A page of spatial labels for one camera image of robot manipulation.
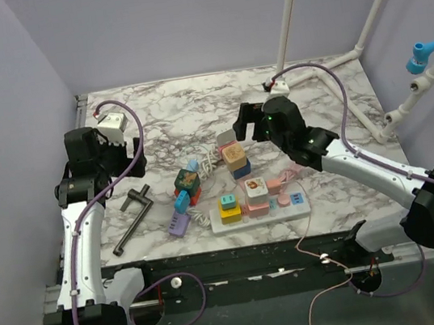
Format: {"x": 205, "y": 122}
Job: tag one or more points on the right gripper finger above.
{"x": 244, "y": 119}
{"x": 257, "y": 134}

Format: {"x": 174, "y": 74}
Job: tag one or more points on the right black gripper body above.
{"x": 258, "y": 115}

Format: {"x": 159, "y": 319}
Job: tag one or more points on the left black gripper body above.
{"x": 113, "y": 158}

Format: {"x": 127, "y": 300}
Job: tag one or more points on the white tiger cube adapter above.
{"x": 256, "y": 191}

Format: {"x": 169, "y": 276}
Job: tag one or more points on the teal plug adapter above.
{"x": 228, "y": 201}

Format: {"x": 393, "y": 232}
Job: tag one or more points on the pink cube socket adapter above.
{"x": 258, "y": 210}

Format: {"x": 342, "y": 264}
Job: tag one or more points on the white power strip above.
{"x": 279, "y": 208}

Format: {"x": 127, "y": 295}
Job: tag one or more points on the yellow cube socket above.
{"x": 229, "y": 213}

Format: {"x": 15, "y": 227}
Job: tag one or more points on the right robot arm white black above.
{"x": 279, "y": 120}

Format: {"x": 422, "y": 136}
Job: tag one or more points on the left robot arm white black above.
{"x": 95, "y": 157}

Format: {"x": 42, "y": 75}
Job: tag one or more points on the dark blue cube socket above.
{"x": 243, "y": 171}

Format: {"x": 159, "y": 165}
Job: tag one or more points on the dark green cube socket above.
{"x": 188, "y": 181}

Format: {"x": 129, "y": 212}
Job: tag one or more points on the red cube socket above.
{"x": 194, "y": 199}

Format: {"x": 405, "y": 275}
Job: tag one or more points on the pink round plug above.
{"x": 283, "y": 200}

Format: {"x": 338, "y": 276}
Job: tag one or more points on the beige cube adapter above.
{"x": 234, "y": 156}

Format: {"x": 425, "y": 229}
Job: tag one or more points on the light blue usb charger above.
{"x": 193, "y": 165}

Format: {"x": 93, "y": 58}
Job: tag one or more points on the pink flat adapter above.
{"x": 274, "y": 186}

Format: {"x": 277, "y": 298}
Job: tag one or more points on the purple usb power strip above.
{"x": 179, "y": 224}

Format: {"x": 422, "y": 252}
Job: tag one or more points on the blue pipe fitting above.
{"x": 419, "y": 60}

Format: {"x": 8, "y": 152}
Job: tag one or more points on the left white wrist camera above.
{"x": 112, "y": 126}

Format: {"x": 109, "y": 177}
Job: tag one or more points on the white pvc pipe frame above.
{"x": 377, "y": 33}

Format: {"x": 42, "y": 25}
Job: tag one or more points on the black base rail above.
{"x": 238, "y": 275}

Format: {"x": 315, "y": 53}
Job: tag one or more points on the aluminium extrusion rail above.
{"x": 399, "y": 255}

